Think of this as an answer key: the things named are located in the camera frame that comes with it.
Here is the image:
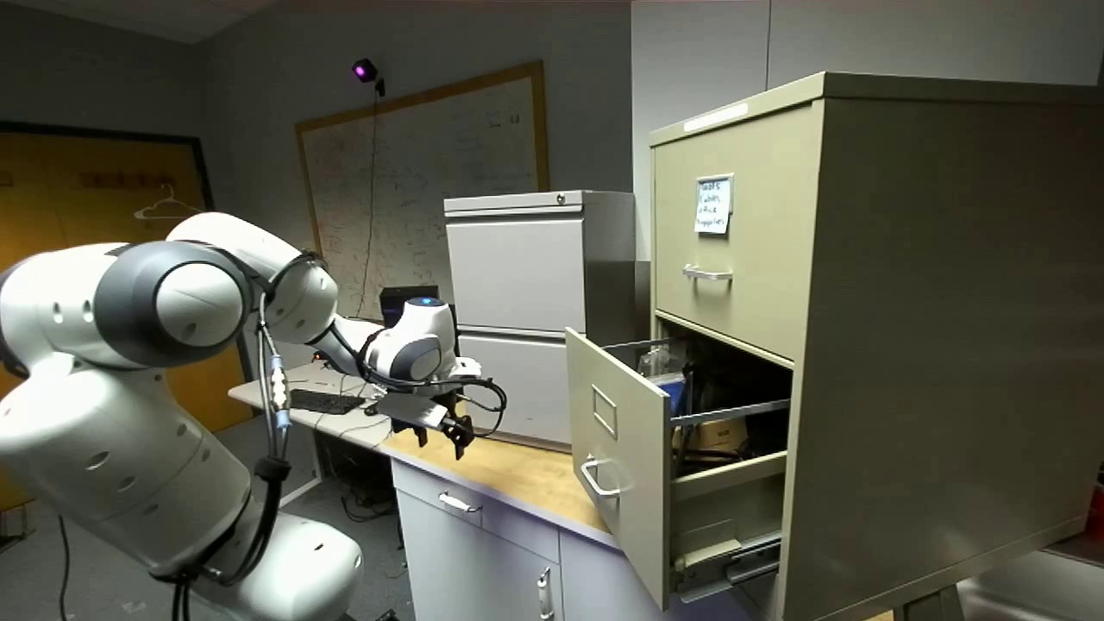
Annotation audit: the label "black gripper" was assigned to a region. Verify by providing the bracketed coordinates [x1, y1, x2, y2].
[371, 387, 480, 462]

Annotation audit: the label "beige drawer with label holder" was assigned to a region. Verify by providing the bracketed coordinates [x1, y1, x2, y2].
[561, 323, 796, 615]

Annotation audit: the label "files inside drawer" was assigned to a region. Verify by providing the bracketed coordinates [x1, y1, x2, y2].
[638, 334, 792, 466]

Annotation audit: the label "beige drawer with paper label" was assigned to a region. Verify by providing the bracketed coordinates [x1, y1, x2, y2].
[649, 98, 826, 366]

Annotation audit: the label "grey desk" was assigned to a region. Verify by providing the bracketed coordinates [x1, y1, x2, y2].
[225, 358, 400, 458]

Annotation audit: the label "white base cabinet wooden top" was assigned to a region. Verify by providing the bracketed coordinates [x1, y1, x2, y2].
[382, 423, 753, 621]

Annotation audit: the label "black keyboard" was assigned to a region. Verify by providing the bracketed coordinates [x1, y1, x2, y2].
[286, 387, 370, 416]

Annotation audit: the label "black monitor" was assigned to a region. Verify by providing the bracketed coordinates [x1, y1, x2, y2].
[376, 281, 446, 330]

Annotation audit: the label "grey lateral filing cabinet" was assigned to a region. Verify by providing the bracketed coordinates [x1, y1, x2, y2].
[441, 186, 642, 450]

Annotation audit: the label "white paper label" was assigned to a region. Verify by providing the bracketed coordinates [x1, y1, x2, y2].
[690, 169, 739, 242]

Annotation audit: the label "beige metal filing cabinet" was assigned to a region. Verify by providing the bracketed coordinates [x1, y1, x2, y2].
[649, 70, 1104, 621]

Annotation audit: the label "black cable on arm base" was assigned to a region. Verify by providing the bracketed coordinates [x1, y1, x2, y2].
[169, 288, 296, 621]

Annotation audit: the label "whiteboard with wooden frame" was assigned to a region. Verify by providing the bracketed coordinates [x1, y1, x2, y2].
[293, 58, 550, 328]

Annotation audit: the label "camera with purple light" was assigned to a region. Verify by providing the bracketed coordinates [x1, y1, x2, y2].
[349, 54, 391, 98]

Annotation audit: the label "yellow board with dark frame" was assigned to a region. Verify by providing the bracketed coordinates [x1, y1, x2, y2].
[0, 121, 258, 517]

